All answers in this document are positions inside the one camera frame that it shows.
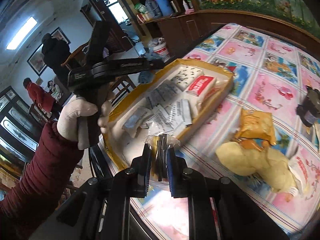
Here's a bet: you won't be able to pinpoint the maroon sleeve left forearm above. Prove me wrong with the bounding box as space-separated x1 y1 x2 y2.
1 121 84 239

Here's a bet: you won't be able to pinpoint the wooden chair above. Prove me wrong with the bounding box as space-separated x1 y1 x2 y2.
61 41 136 107

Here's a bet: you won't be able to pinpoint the blue bottle on shelf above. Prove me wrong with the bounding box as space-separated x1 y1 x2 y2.
155 0 174 16

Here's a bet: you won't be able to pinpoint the framed wall picture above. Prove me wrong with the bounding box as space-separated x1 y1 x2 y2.
27 27 71 76

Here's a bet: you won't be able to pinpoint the light blue towel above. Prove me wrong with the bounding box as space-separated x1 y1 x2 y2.
138 70 155 84

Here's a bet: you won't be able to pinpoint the person in black jacket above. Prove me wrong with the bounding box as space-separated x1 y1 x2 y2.
41 33 71 88

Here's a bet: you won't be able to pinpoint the person in red jacket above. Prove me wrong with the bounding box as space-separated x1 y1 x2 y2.
23 77 62 120

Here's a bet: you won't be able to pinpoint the white plastic bucket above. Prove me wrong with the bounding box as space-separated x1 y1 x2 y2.
148 37 170 62

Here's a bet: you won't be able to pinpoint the yellow snack bag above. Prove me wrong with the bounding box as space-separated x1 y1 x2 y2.
234 109 277 152

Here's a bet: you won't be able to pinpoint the clear packet black items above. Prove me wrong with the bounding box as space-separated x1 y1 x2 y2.
145 134 181 182

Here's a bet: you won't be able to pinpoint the colourful cartoon tablecloth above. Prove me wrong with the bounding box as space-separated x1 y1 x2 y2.
105 23 319 239

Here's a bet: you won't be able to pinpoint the white gloved left hand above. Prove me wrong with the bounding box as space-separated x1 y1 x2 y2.
57 92 115 150

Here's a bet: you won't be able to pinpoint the yellow towel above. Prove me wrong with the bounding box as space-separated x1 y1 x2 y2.
215 141 299 197

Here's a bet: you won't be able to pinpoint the white packet red text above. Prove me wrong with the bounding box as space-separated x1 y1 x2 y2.
288 153 310 196

